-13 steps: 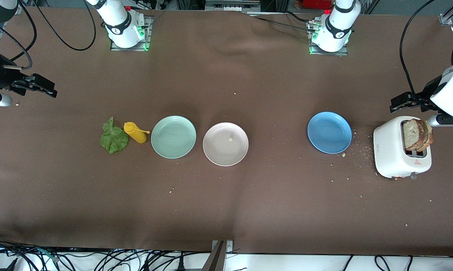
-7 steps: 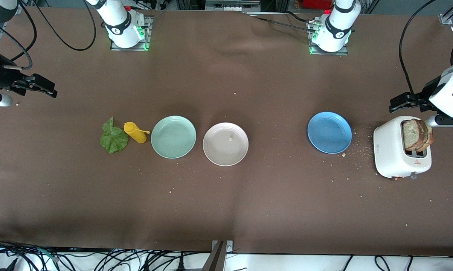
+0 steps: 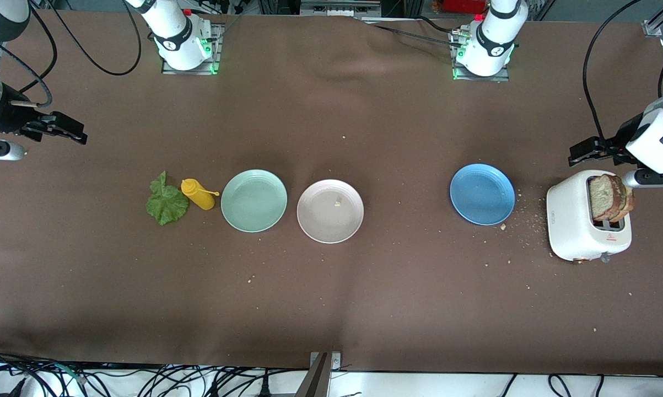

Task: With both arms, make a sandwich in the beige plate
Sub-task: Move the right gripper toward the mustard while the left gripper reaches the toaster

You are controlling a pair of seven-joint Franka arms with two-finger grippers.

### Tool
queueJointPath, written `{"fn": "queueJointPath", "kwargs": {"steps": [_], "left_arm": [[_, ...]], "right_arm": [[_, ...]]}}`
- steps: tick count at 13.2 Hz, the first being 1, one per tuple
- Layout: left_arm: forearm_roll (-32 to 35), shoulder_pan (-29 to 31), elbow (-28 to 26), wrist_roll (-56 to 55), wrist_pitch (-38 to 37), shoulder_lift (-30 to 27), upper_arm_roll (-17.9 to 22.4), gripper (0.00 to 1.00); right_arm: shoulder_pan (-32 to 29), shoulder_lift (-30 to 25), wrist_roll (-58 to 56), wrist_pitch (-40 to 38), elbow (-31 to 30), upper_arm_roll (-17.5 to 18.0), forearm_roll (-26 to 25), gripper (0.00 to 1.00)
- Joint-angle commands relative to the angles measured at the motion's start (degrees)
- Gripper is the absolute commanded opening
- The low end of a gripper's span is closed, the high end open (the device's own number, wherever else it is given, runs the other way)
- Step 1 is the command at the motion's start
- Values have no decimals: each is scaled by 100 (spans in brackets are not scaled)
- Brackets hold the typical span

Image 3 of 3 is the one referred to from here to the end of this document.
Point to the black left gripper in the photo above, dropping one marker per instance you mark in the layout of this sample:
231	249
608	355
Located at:
621	141

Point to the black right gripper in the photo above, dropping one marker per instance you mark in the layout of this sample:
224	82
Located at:
12	119

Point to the brown bread slice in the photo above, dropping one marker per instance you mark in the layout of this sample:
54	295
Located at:
601	197
629	201

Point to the green lettuce leaf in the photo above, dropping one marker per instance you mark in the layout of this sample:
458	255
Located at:
167	205

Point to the yellow mustard squeeze bottle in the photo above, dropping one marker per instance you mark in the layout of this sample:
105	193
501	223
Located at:
198	196

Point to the blue plate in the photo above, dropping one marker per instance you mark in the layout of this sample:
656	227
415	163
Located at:
482	194

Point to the mint green plate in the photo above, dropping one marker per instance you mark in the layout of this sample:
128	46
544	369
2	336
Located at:
254	201

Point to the beige plate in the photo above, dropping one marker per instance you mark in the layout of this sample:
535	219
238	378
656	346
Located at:
323	218

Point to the white two-slot toaster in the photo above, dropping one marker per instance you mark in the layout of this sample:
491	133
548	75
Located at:
571	220

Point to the red box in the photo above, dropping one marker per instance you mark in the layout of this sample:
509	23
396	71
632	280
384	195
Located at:
463	5

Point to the brown table cloth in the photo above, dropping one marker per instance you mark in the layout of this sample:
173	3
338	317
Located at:
364	309

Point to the white power strip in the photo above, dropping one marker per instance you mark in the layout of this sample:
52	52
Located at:
339	8

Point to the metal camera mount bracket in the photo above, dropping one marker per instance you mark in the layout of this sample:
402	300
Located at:
317	380

